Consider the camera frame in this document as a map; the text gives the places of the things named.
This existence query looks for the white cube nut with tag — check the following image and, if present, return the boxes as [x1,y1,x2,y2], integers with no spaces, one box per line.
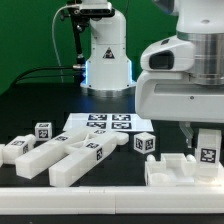
[134,132,156,154]

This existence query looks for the grey camera on stand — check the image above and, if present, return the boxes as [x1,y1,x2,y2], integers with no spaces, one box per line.
[79,0,115,18]

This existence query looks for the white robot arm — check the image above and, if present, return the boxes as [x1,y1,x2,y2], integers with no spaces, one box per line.
[82,0,224,123]

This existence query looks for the white chair back frame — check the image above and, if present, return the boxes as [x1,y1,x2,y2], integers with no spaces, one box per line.
[15,127,129,187]

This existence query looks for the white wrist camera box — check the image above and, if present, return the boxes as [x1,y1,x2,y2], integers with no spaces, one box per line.
[138,36,195,80]

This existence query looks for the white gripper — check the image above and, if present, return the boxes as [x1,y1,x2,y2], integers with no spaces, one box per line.
[135,71,224,148]

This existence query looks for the white tag sheet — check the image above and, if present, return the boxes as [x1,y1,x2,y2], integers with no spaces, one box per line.
[63,113,154,132]

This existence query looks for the black cables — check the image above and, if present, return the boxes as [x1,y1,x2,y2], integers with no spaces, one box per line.
[13,64,86,86]

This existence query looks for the white chair seat part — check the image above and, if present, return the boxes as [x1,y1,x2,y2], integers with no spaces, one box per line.
[144,153,224,187]

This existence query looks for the white L-shaped fence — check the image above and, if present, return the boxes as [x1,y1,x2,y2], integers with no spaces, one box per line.
[0,166,224,215]

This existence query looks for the small white cube nut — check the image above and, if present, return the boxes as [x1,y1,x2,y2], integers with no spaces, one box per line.
[35,122,52,141]

